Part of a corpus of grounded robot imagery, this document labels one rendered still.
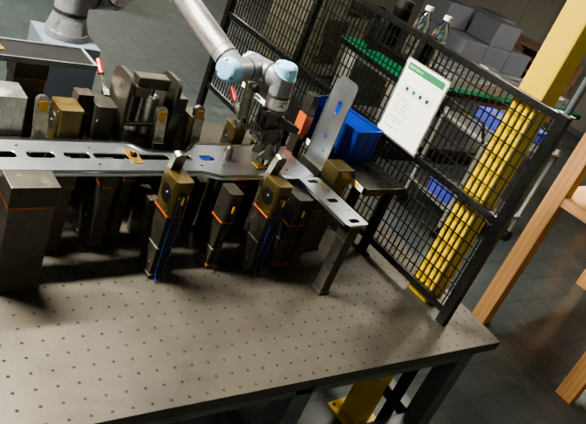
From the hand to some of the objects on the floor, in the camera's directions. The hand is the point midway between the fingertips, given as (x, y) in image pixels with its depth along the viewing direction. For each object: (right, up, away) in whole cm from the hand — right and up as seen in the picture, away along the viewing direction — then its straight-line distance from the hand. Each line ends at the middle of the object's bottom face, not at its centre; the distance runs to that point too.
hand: (265, 160), depth 217 cm
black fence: (-12, -63, +104) cm, 122 cm away
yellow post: (+36, -107, +60) cm, 128 cm away
